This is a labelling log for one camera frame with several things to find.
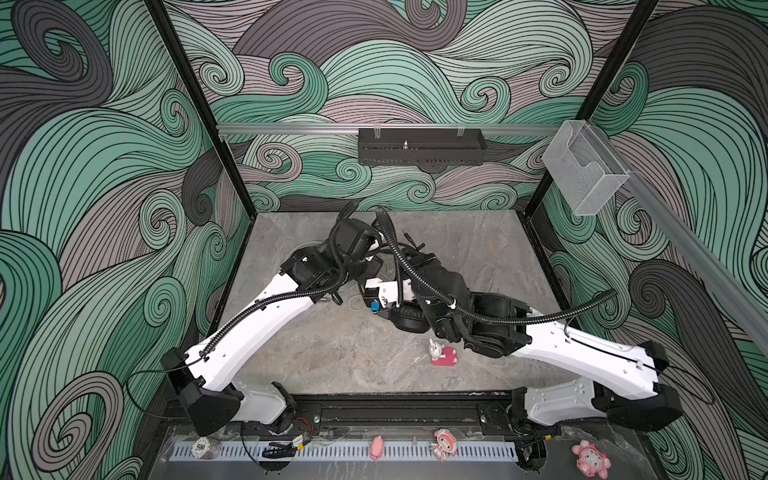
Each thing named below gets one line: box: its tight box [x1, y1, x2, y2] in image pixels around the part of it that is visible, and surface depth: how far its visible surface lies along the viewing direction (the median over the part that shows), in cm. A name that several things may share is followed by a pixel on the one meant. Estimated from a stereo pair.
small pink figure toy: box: [370, 435, 384, 460], surface depth 70 cm
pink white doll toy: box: [431, 428, 457, 462], surface depth 69 cm
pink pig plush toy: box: [571, 440, 611, 479], surface depth 67 cm
